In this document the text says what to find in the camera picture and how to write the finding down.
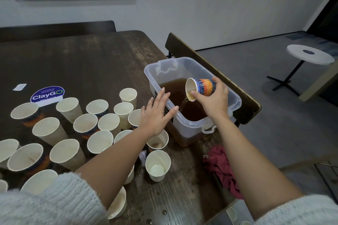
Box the round white side table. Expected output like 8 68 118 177
267 44 336 96

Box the group of paper cups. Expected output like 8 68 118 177
0 87 143 220

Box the orange blue patterned paper cup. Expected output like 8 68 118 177
185 77 217 102

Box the person's right hand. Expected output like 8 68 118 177
190 76 231 122

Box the round blue sticker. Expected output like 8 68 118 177
30 85 66 107

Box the white paper cup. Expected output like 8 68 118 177
113 101 135 130
119 88 138 109

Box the dark wooden table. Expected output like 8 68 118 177
0 30 238 225

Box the person's left hand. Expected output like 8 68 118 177
138 87 180 139

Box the clear plastic storage bin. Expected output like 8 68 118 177
144 57 243 144

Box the person's right forearm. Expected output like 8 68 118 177
217 114 338 225

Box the person's left forearm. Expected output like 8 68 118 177
0 130 159 225

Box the dark wooden chair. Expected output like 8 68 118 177
165 32 263 127
0 20 117 43

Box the dark red cloth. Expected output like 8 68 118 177
203 144 245 200

